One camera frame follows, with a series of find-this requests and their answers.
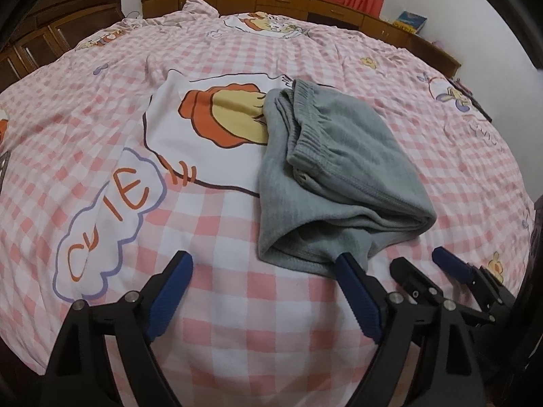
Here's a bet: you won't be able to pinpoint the grey sweatpants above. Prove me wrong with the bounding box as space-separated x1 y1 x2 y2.
258 79 436 276

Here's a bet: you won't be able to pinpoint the pink checkered bed quilt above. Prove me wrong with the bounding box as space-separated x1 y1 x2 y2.
1 0 534 406

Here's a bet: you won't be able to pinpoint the dark bedside table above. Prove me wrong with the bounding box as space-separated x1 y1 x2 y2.
448 78 492 122

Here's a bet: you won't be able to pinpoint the wooden window-side cabinet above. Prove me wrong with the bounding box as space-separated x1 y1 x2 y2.
142 0 461 78

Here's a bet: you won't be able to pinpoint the blue book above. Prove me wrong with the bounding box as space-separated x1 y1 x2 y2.
393 11 427 35

